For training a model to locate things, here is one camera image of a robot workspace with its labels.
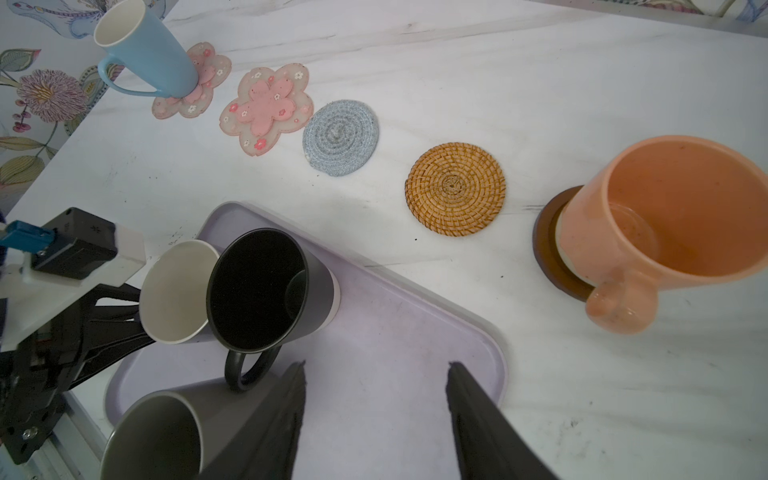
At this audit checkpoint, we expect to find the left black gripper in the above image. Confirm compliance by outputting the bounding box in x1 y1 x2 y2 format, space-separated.
1 284 154 465

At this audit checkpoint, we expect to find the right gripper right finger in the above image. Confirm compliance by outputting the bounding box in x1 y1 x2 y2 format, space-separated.
446 362 557 480

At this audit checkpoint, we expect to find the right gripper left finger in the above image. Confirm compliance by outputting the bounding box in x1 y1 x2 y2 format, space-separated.
197 361 307 479

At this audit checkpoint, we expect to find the grey mug cream interior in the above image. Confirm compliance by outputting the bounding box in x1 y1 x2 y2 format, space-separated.
139 240 219 345

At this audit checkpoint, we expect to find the brown wooden round coaster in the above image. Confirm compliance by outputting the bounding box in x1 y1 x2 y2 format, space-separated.
532 186 594 302

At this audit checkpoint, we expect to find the pink flower coaster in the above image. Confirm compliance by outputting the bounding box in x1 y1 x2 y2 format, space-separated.
151 42 232 120
219 63 314 156

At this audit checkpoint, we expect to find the light blue mug cream interior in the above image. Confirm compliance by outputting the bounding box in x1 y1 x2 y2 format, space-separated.
93 0 199 98

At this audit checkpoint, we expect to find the grey round patterned coaster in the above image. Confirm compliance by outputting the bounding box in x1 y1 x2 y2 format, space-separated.
302 100 380 177

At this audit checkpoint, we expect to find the orange mug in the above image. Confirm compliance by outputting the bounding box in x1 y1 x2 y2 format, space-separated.
555 136 767 334

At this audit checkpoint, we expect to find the dark grey mug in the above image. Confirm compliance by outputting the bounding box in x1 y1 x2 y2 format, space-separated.
100 372 278 479

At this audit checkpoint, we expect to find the lavender rectangular mat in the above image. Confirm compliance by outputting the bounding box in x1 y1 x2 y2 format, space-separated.
105 202 507 479

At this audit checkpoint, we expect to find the black mug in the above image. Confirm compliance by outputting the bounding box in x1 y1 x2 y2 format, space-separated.
206 228 341 392

